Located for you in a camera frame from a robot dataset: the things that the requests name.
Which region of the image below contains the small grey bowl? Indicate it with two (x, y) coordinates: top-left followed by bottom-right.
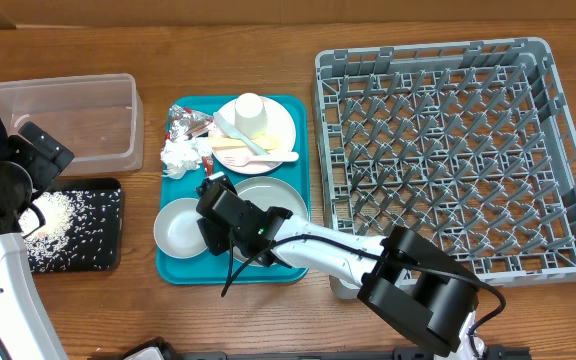
(153, 198), (207, 259)

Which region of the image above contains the white rice pile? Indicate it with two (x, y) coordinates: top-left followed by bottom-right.
(17, 188), (119, 269)

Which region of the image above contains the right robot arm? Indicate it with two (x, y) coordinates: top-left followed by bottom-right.
(196, 173), (484, 358)

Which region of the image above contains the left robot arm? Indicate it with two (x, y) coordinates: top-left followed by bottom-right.
(0, 118), (74, 359)

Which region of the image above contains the grey dishwasher rack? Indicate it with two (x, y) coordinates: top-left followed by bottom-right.
(313, 37), (576, 287)

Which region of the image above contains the grey round plate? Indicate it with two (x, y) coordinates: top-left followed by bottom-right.
(231, 175), (310, 268)

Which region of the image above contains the pink plastic fork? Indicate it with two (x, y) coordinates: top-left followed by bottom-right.
(223, 152), (299, 167)

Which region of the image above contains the red sauce packet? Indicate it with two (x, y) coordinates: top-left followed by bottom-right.
(202, 156), (214, 177)

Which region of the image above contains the crumpled white napkin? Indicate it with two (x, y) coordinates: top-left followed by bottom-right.
(160, 137), (213, 179)

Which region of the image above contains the teal serving tray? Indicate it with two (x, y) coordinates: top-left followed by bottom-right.
(156, 95), (311, 285)

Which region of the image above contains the yellow plastic spoon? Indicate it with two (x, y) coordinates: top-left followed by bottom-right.
(208, 135), (280, 150)

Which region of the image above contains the white plate with cutlery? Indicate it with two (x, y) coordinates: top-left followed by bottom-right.
(209, 95), (297, 175)

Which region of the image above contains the light blue plastic knife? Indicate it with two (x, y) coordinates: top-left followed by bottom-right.
(213, 112), (268, 155)

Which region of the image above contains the white paper cup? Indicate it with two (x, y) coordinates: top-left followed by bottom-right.
(235, 93), (268, 139)

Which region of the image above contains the crumpled foil wrapper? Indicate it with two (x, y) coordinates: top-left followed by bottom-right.
(166, 104), (214, 142)

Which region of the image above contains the black plastic tray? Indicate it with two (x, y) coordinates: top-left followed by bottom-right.
(20, 177), (123, 274)

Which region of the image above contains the clear plastic bin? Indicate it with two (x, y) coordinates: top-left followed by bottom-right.
(0, 73), (144, 176)

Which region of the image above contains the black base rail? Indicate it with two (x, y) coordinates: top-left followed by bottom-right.
(87, 337), (534, 360)

